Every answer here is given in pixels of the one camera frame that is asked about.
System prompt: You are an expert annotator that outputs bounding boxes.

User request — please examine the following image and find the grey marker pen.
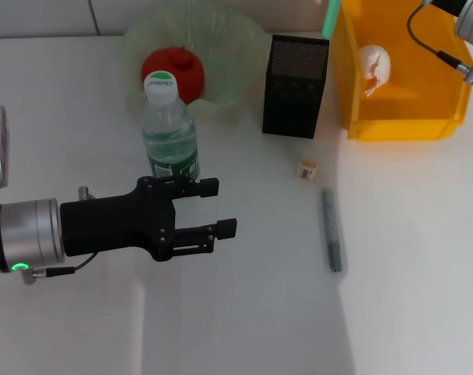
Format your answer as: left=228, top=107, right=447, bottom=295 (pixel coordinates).
left=322, top=187, right=343, bottom=273

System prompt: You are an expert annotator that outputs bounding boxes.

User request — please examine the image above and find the black mesh pen holder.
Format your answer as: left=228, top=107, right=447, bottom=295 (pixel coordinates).
left=261, top=34, right=330, bottom=140

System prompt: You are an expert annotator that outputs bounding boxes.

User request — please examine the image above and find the red-orange fruit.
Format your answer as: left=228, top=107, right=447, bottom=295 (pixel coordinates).
left=140, top=45, right=205, bottom=105

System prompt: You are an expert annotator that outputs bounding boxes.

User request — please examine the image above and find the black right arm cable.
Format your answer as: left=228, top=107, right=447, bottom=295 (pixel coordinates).
left=407, top=2, right=473, bottom=85

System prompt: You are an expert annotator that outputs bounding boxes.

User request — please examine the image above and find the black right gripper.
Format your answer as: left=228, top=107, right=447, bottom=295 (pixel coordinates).
left=431, top=0, right=468, bottom=17

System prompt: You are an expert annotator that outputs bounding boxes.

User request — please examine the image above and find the green pen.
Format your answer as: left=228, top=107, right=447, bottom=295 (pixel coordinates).
left=322, top=0, right=341, bottom=40

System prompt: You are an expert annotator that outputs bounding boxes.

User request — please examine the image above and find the white paper ball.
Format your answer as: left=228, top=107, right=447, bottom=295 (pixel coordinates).
left=359, top=44, right=392, bottom=98

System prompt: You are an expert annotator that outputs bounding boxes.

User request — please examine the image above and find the small tan barcode eraser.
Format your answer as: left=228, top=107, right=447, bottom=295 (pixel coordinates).
left=297, top=159, right=319, bottom=181

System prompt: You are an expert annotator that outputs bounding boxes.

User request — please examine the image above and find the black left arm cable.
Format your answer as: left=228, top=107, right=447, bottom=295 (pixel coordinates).
left=23, top=252, right=98, bottom=285

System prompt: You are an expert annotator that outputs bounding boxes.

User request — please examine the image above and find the yellow plastic bin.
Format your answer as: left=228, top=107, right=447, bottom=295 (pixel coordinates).
left=329, top=0, right=473, bottom=142

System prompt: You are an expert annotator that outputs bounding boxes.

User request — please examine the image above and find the green-label water bottle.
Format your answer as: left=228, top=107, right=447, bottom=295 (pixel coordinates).
left=141, top=71, right=201, bottom=183

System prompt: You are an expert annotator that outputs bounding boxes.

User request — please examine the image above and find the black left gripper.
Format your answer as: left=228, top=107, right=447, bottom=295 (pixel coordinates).
left=59, top=176, right=237, bottom=262

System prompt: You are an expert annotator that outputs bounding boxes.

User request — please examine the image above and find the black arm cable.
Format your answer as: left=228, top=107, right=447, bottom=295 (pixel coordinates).
left=407, top=2, right=473, bottom=85
left=23, top=252, right=98, bottom=285

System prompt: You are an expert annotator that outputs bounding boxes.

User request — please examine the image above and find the green glass fruit plate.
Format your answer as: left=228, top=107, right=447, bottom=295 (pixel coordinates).
left=121, top=2, right=269, bottom=118

